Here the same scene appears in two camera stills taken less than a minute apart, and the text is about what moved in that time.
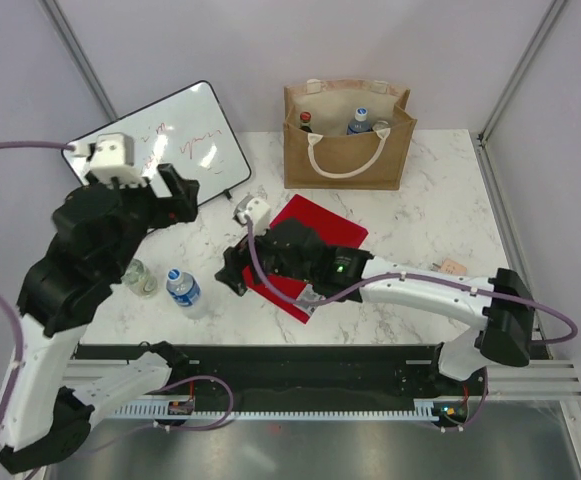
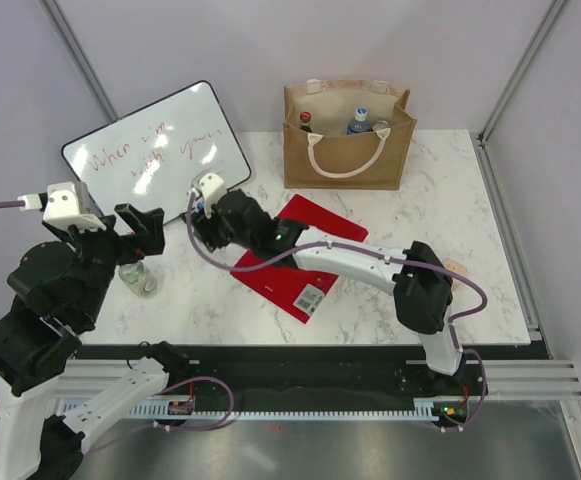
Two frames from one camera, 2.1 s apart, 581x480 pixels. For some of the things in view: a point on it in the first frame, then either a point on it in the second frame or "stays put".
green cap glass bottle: [139, 280] stays put
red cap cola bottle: [305, 121] stays put
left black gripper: [173, 209] to [147, 240]
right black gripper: [231, 273] to [205, 229]
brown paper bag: [329, 158] stays put
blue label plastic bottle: [360, 124] stays put
